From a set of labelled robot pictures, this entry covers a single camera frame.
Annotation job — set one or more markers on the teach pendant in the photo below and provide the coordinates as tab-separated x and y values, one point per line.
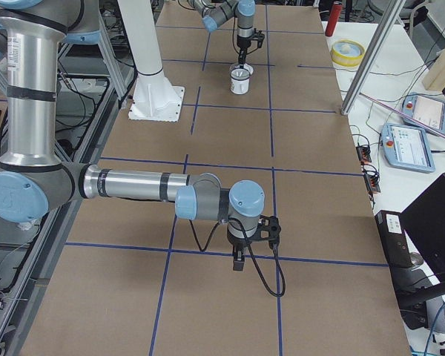
407	147
425	109

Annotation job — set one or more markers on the wooden beam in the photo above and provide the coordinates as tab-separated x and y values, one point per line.
435	79

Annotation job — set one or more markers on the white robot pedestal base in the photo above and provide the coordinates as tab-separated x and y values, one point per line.
154	97

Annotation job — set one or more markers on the black orange connector block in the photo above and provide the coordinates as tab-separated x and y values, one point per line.
364	153
371	179

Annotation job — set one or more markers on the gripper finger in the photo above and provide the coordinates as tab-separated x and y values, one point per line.
241	59

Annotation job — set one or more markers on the pink stick green tip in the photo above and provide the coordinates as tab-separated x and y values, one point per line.
410	118

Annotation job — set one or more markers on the white enamel mug blue rim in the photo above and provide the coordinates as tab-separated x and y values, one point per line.
240	87

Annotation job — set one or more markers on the black computer box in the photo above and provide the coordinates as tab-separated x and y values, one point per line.
396	251

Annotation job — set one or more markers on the clear plastic funnel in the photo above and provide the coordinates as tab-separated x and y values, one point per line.
240	74

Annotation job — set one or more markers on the teach pendant near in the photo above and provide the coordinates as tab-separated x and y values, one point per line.
407	147

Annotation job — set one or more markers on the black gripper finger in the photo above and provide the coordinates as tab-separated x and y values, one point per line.
238	264

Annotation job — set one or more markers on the teach pendant far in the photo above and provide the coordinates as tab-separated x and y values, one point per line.
425	109

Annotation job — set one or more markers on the red cylinder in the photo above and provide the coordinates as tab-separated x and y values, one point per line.
334	15

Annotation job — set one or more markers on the yellow tape roll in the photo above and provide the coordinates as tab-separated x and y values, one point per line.
347	53

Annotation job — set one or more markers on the black laptop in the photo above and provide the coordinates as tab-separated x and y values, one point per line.
424	222

